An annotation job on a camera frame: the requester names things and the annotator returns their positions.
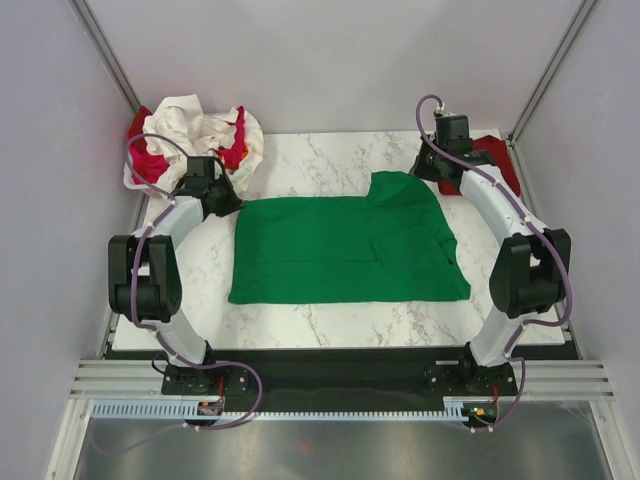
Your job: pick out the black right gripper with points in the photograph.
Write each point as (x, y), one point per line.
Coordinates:
(420, 171)

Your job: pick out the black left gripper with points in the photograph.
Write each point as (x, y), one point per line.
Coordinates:
(233, 203)

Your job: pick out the green t shirt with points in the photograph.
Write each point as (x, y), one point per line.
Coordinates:
(391, 245)

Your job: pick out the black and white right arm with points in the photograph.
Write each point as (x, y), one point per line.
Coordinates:
(530, 272)

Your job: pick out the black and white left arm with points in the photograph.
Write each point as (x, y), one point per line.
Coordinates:
(144, 281)

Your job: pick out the crumpled white shirt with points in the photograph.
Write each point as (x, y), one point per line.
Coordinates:
(238, 141)
(183, 120)

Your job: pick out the folded dark red t shirt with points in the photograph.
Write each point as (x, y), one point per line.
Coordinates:
(497, 148)

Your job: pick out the crumpled pink shirt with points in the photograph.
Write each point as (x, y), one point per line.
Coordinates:
(155, 169)

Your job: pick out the white laundry basket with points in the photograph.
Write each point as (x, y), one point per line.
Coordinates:
(130, 181)

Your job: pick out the crumpled red shirt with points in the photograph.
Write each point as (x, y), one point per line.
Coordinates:
(137, 124)

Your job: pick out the right aluminium frame post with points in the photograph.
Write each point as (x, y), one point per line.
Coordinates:
(570, 36)

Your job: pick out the aluminium frame post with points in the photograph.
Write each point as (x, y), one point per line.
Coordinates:
(570, 36)
(103, 47)

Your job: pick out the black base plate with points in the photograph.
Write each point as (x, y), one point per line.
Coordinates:
(373, 376)

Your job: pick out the left aluminium frame post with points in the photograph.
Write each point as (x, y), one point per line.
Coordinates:
(103, 47)

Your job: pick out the white slotted cable duct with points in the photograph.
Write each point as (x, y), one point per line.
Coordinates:
(442, 410)

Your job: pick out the aluminium front rail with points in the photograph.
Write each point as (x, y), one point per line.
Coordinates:
(545, 380)

